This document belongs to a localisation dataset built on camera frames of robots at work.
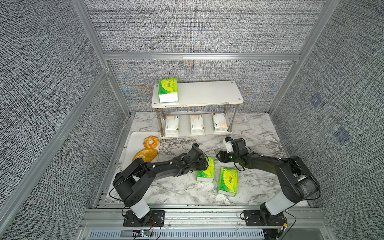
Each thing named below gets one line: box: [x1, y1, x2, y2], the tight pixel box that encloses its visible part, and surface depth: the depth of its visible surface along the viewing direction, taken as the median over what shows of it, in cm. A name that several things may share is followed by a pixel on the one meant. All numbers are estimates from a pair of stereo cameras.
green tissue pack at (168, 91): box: [158, 78, 179, 103], surface depth 78 cm
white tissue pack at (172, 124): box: [165, 115, 179, 135], surface depth 100 cm
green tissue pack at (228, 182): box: [217, 167, 239, 197], surface depth 81 cm
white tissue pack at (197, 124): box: [190, 114, 205, 135], surface depth 100 cm
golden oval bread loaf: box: [132, 148, 158, 163], surface depth 93 cm
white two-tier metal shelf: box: [151, 80, 244, 138], surface depth 85 cm
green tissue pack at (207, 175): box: [196, 157, 215, 182], surface depth 84 cm
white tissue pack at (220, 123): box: [212, 113, 228, 133], surface depth 101 cm
